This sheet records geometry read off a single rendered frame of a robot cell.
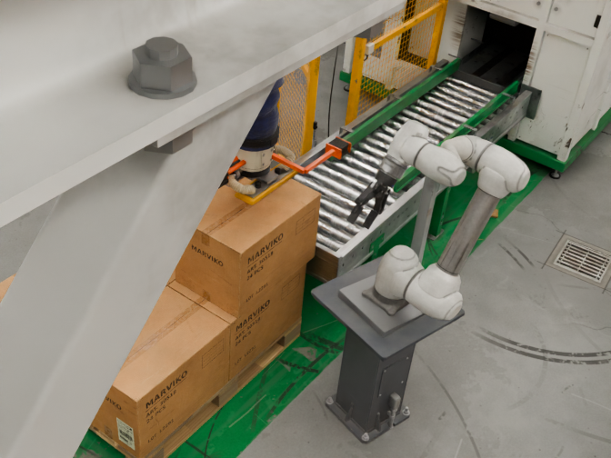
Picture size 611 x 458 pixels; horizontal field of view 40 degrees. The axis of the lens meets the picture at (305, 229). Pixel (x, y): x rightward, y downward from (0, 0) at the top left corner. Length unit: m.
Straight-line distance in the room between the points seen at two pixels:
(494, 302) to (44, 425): 4.66
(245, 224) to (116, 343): 3.33
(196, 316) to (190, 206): 3.45
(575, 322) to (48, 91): 4.81
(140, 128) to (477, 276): 4.87
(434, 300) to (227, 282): 0.94
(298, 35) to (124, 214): 0.14
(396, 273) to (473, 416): 1.13
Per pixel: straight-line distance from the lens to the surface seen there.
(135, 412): 3.68
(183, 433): 4.17
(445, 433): 4.34
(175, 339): 3.85
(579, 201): 6.12
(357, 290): 3.78
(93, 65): 0.44
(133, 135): 0.39
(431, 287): 3.54
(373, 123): 5.28
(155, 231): 0.49
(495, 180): 3.43
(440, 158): 2.93
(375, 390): 4.00
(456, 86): 6.01
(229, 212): 3.90
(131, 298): 0.50
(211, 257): 3.83
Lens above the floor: 3.32
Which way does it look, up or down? 38 degrees down
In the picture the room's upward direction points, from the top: 6 degrees clockwise
